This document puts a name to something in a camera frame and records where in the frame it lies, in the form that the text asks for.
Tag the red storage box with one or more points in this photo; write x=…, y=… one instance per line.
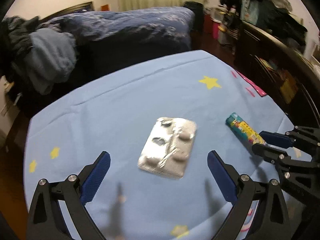
x=211, y=26

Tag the bed with navy duvet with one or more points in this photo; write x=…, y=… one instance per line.
x=157, y=31

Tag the clothes pile on dresser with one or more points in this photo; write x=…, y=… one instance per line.
x=273, y=17

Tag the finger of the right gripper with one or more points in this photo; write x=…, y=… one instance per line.
x=297, y=178
x=303, y=138

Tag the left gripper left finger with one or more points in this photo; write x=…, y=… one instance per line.
x=46, y=220

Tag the black suitcase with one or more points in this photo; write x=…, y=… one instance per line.
x=198, y=10

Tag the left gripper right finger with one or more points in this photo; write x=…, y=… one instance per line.
x=271, y=219

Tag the orange bedside lamp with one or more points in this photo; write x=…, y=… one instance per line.
x=105, y=7

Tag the pile of clothes on chair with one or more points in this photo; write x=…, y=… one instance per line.
x=30, y=55

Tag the dark wooden dresser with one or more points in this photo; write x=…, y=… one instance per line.
x=282, y=72

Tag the silver pill blister pack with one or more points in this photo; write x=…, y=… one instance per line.
x=168, y=148

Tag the colourful small tube wrapper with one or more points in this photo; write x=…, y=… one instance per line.
x=245, y=133

